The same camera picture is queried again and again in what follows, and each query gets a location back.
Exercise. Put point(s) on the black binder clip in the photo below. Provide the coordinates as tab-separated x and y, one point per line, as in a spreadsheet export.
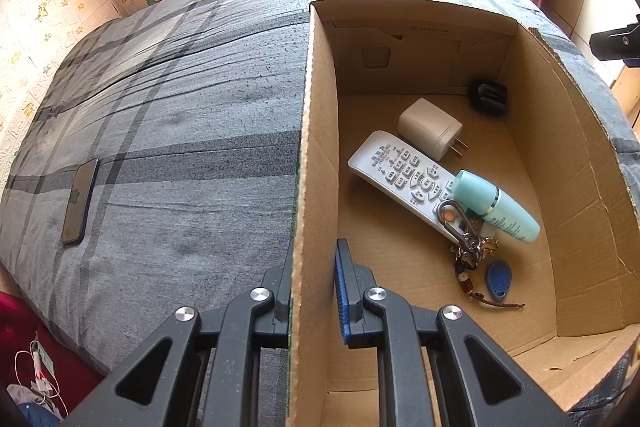
487	97

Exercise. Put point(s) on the red mattress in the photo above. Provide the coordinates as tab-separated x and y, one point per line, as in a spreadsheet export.
30	322

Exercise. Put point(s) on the large white plug charger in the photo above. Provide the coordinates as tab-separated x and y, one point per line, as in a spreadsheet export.
427	124

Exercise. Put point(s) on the cardboard box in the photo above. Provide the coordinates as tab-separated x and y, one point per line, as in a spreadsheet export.
315	207

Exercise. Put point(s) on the teal cosmetic bottle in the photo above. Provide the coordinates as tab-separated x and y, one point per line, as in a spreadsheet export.
500	207

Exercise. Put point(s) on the blue key fob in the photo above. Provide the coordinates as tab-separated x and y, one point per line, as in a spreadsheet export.
497	279

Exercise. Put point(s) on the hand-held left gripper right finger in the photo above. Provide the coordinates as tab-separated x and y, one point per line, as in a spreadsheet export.
343	292

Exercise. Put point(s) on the dark smartphone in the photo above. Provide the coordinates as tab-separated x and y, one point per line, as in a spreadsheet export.
80	202

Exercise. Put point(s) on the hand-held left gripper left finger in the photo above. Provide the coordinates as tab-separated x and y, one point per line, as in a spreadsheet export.
277	294

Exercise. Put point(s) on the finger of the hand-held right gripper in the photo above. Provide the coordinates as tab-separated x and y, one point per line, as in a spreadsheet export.
612	44

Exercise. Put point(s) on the grey plaid bedsheet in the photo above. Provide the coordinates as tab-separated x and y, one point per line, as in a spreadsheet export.
175	107

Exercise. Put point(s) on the white remote control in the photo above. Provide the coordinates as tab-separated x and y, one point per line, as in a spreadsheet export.
390	162

